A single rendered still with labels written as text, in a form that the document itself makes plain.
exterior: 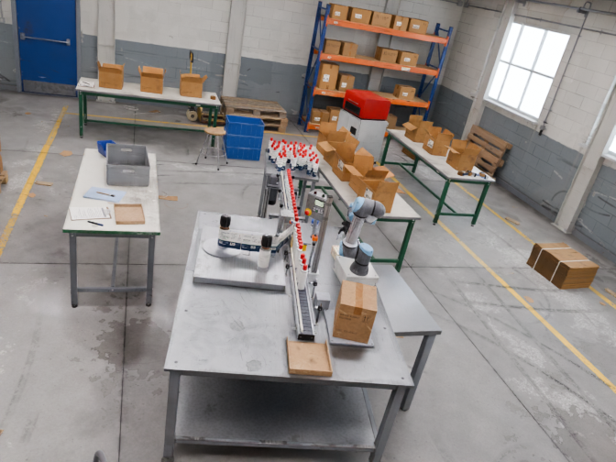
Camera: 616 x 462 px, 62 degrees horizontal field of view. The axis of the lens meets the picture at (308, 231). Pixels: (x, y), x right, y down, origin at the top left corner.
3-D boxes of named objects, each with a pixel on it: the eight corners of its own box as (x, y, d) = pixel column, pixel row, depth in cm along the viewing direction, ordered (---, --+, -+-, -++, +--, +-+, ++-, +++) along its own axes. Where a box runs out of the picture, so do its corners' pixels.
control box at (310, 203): (309, 211, 406) (313, 189, 397) (328, 218, 399) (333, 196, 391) (302, 214, 397) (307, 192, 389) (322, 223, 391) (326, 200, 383)
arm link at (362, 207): (355, 262, 397) (376, 205, 365) (335, 258, 396) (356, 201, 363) (355, 253, 406) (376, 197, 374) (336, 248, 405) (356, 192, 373)
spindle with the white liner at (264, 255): (256, 265, 397) (261, 231, 384) (268, 266, 399) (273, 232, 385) (256, 271, 389) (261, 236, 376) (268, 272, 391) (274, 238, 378)
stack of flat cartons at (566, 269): (524, 262, 698) (533, 242, 684) (554, 261, 719) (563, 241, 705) (560, 290, 646) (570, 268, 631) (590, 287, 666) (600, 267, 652)
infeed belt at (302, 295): (285, 224, 479) (286, 220, 477) (294, 225, 480) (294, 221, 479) (299, 338, 334) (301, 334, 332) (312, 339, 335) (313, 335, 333)
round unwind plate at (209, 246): (203, 236, 422) (204, 236, 421) (241, 241, 427) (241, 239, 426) (201, 256, 395) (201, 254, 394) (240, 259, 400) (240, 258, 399)
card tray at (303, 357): (286, 340, 331) (287, 335, 329) (324, 344, 335) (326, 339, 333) (289, 373, 304) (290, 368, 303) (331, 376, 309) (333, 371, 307)
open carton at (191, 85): (179, 97, 839) (181, 74, 822) (176, 90, 879) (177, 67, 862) (207, 100, 855) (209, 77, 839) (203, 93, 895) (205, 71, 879)
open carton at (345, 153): (324, 170, 652) (329, 141, 635) (355, 171, 668) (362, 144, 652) (335, 181, 620) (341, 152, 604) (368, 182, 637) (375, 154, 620)
